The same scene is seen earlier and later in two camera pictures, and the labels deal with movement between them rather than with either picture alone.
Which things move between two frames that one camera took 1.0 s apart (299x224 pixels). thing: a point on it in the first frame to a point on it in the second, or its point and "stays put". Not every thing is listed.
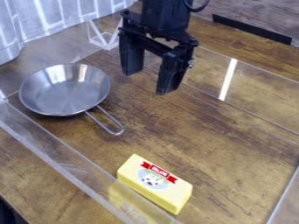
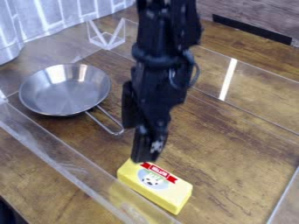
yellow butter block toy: (161, 186) stays put
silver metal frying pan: (68, 89) stays put
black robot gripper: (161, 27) to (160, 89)
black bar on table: (252, 29) stays put
